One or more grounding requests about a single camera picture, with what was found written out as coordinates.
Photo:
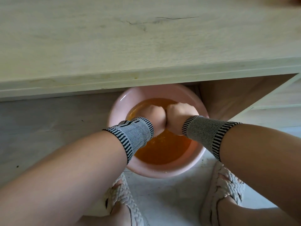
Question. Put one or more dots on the person's left hand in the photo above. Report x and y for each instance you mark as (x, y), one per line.
(154, 117)

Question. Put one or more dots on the person's right hand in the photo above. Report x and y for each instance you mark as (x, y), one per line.
(178, 115)

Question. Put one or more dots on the person's right forearm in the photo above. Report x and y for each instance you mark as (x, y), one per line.
(261, 160)

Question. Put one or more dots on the person's left forearm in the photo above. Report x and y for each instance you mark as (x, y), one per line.
(70, 176)

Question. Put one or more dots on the grey striped left wristband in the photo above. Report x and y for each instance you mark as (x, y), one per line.
(134, 135)

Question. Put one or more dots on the grey striped wristband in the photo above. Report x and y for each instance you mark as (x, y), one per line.
(134, 135)
(207, 132)

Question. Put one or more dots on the pink plastic basin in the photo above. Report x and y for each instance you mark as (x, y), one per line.
(164, 91)

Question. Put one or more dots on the orange liquid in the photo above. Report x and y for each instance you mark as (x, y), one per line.
(164, 148)

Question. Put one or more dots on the grey striped right wristband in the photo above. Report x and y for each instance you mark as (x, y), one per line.
(207, 132)

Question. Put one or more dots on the brown wooden desk side panel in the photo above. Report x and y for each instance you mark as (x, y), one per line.
(230, 96)

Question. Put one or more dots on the white braided right sandal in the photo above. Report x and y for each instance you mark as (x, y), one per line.
(225, 185)

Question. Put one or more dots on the white braided sandal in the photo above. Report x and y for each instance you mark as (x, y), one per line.
(124, 197)
(225, 185)

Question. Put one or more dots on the white braided left sandal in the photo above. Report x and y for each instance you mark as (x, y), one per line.
(124, 197)

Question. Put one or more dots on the person's left foot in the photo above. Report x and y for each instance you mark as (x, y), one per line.
(117, 214)

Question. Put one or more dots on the person's foot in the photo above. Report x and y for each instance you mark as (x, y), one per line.
(239, 214)
(117, 214)

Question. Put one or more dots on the person's right foot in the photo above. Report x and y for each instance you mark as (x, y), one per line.
(239, 214)

